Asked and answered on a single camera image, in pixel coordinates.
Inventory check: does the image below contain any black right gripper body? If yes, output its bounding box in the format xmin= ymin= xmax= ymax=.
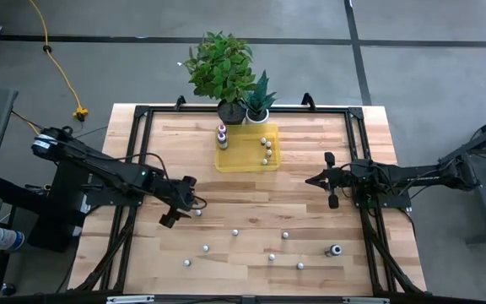
xmin=325 ymin=150 xmax=353 ymax=211

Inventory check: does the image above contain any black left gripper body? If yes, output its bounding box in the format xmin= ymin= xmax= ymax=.
xmin=158 ymin=174 xmax=199 ymax=230

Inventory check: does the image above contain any yellow translucent plastic bin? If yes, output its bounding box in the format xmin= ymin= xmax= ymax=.
xmin=214 ymin=122 xmax=283 ymax=174

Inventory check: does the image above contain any black overhead crossbar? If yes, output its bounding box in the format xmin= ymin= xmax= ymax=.
xmin=0 ymin=290 xmax=486 ymax=304

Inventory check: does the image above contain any spiky plant in white pot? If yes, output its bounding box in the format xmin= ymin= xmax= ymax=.
xmin=242 ymin=69 xmax=278 ymax=125

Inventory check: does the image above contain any black equipment stand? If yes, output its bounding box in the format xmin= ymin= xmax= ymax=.
xmin=0 ymin=158 xmax=94 ymax=254

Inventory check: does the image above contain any leafy plant in black pot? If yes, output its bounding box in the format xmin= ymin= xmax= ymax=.
xmin=182 ymin=30 xmax=257 ymax=126

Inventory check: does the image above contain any white cylinder with blue end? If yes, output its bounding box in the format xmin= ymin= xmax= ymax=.
xmin=0 ymin=226 xmax=26 ymax=253

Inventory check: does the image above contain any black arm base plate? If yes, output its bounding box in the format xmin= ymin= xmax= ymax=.
xmin=352 ymin=192 xmax=413 ymax=211
xmin=84 ymin=185 xmax=148 ymax=208

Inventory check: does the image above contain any silver aluminium extrusion post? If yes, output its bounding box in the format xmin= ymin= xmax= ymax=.
xmin=343 ymin=296 xmax=392 ymax=304
xmin=106 ymin=295 xmax=156 ymax=304

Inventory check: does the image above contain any yellow extension cord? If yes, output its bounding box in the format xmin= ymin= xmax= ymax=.
xmin=13 ymin=0 xmax=93 ymax=160

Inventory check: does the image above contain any black metal cart frame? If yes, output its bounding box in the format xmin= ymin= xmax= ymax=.
xmin=438 ymin=107 xmax=486 ymax=247

